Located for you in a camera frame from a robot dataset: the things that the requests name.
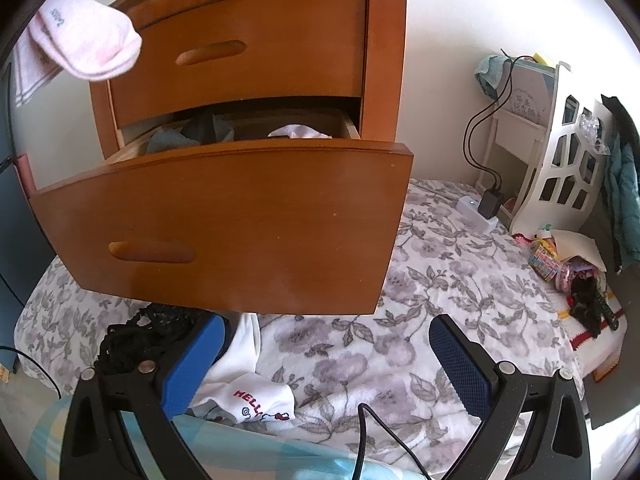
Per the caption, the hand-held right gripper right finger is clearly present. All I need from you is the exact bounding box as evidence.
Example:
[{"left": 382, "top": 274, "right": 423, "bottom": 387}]
[{"left": 429, "top": 312, "right": 592, "bottom": 480}]

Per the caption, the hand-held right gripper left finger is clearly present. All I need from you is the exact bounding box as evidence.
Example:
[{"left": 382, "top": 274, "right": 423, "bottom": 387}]
[{"left": 60, "top": 312, "right": 228, "bottom": 480}]

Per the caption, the white red printed garment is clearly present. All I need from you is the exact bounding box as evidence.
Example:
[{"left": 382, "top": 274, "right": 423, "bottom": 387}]
[{"left": 190, "top": 312, "right": 297, "bottom": 423}]

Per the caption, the black lace garment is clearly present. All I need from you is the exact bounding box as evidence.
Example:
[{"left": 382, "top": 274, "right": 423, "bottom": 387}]
[{"left": 95, "top": 302, "right": 221, "bottom": 391}]

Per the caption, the wooden drawer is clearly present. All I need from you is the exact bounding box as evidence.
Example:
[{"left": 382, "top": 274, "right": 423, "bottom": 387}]
[
  {"left": 105, "top": 0, "right": 368, "bottom": 128},
  {"left": 27, "top": 95, "right": 416, "bottom": 316}
]

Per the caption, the grey cloth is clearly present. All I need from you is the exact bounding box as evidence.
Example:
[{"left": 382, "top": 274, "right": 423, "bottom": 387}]
[{"left": 145, "top": 127, "right": 201, "bottom": 156}]

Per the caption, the plain white cloth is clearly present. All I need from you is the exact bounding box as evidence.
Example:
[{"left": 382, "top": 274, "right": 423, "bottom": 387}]
[{"left": 267, "top": 124, "right": 333, "bottom": 141}]

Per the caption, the white striped towel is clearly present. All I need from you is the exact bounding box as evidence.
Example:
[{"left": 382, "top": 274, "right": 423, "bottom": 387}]
[{"left": 11, "top": 35, "right": 66, "bottom": 108}]

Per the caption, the pink sock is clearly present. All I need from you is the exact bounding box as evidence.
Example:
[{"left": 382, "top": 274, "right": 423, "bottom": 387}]
[{"left": 29, "top": 0, "right": 143, "bottom": 81}]

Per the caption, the grey floral blanket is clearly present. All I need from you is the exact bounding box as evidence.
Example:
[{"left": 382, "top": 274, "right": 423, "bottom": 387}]
[{"left": 15, "top": 177, "right": 586, "bottom": 476}]

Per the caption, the light blue checked cloth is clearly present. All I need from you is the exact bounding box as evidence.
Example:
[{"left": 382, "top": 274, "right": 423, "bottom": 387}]
[{"left": 20, "top": 395, "right": 436, "bottom": 480}]

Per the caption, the pile of small toys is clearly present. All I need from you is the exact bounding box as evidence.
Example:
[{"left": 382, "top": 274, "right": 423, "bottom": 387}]
[{"left": 520, "top": 227, "right": 601, "bottom": 296}]

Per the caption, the cream knitted mat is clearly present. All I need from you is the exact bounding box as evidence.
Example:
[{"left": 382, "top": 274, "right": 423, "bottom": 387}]
[{"left": 560, "top": 280, "right": 628, "bottom": 386}]

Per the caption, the black fuzzy toy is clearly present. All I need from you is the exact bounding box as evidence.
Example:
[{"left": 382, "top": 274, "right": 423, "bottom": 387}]
[{"left": 570, "top": 275, "right": 626, "bottom": 341}]

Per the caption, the white power strip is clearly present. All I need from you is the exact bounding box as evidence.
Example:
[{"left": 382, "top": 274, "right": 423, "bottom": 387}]
[{"left": 456, "top": 194, "right": 501, "bottom": 231}]

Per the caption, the black charger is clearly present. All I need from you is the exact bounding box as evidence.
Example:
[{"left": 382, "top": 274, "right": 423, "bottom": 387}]
[{"left": 477, "top": 187, "right": 506, "bottom": 221}]

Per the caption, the cream paper sheet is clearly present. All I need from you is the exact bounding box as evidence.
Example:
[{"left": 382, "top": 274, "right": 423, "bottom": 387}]
[{"left": 542, "top": 229, "right": 608, "bottom": 273}]

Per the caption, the dark blue panel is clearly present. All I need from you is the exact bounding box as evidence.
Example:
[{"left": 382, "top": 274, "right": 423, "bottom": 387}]
[{"left": 0, "top": 155, "right": 53, "bottom": 311}]

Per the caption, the white laundry basket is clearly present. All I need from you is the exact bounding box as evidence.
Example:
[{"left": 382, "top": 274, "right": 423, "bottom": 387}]
[{"left": 477, "top": 57, "right": 611, "bottom": 236}]

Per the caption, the dark garment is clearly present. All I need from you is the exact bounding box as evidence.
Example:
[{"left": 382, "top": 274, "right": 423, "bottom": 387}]
[{"left": 180, "top": 112, "right": 236, "bottom": 143}]

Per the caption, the teal jacket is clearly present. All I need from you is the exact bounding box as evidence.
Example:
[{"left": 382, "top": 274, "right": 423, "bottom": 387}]
[{"left": 600, "top": 94, "right": 640, "bottom": 273}]

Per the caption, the clear plastic bag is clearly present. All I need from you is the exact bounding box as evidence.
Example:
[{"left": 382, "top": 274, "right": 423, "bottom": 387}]
[{"left": 577, "top": 107, "right": 611, "bottom": 156}]

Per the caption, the pale picture board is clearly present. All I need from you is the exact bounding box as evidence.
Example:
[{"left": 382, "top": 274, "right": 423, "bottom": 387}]
[{"left": 502, "top": 57, "right": 557, "bottom": 126}]

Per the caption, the teal cloth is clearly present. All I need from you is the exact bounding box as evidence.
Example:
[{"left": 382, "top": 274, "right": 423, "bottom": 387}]
[{"left": 475, "top": 55, "right": 516, "bottom": 98}]

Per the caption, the wooden nightstand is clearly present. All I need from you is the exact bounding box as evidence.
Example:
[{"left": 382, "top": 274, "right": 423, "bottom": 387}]
[{"left": 87, "top": 0, "right": 416, "bottom": 161}]

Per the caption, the closed wooden drawer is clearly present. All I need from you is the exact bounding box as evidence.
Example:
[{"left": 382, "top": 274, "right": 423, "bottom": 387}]
[{"left": 105, "top": 0, "right": 368, "bottom": 128}]

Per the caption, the black charger cable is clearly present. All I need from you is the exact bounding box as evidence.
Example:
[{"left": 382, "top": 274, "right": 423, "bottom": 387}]
[
  {"left": 462, "top": 52, "right": 526, "bottom": 193},
  {"left": 470, "top": 55, "right": 526, "bottom": 191}
]

